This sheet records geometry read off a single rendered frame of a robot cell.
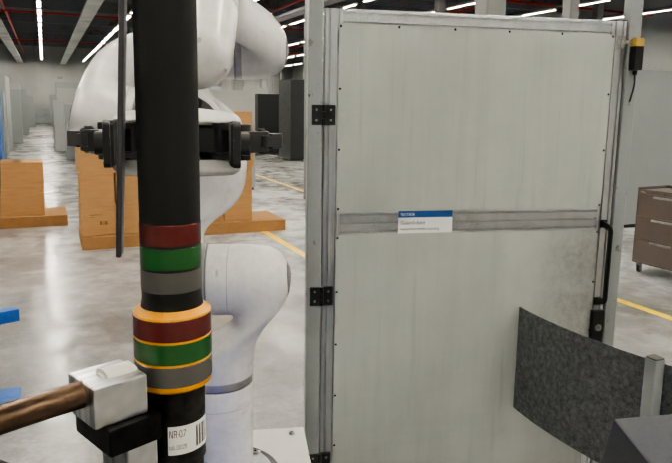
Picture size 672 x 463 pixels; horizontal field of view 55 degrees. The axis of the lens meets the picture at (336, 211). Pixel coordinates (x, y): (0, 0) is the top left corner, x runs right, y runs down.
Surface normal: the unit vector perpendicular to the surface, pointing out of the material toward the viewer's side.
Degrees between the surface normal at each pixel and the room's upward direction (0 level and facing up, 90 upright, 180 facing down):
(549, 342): 90
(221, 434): 90
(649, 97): 90
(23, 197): 90
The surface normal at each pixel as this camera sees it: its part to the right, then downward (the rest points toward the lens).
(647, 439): 0.07, -0.91
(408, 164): 0.20, 0.16
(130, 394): 0.72, 0.12
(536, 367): -0.94, 0.04
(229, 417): 0.47, 0.14
